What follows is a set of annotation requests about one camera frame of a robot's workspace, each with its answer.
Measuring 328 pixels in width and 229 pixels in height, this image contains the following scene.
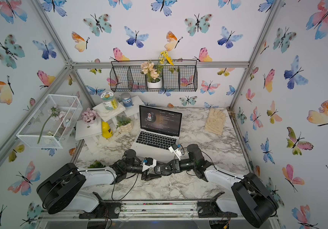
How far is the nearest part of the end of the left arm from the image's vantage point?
677mm

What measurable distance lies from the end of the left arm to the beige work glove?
0.55 meters

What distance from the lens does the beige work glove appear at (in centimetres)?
109

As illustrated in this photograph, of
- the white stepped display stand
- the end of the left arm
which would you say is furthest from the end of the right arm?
the white stepped display stand

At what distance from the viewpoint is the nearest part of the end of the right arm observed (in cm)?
66

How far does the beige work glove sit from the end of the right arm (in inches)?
16.9
